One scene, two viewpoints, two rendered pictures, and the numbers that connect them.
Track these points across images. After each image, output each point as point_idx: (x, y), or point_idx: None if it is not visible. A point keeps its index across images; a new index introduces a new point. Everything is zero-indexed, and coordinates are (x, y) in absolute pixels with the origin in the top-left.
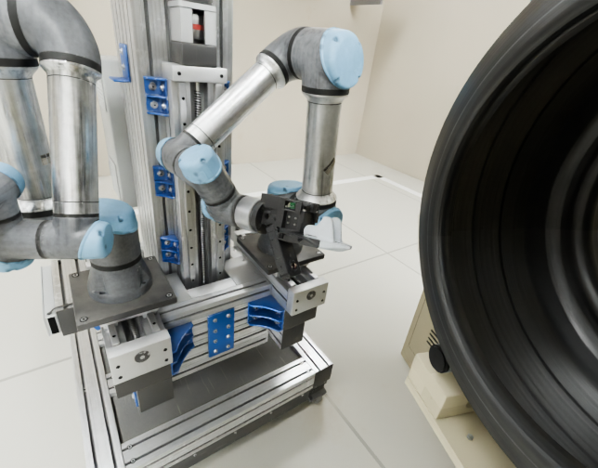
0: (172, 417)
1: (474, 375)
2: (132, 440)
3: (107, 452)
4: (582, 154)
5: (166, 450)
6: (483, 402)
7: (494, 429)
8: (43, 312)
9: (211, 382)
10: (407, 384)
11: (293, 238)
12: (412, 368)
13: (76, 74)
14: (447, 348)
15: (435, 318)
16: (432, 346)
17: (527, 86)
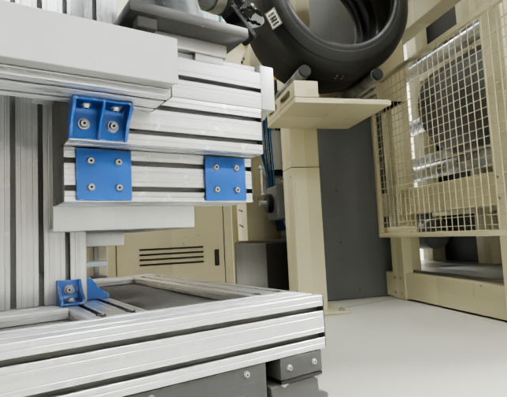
0: (203, 300)
1: (333, 43)
2: (246, 294)
3: (266, 297)
4: None
5: (258, 287)
6: (338, 50)
7: (345, 55)
8: (161, 35)
9: (146, 297)
10: (297, 101)
11: (256, 7)
12: (296, 88)
13: None
14: (317, 47)
15: (306, 41)
16: (301, 67)
17: None
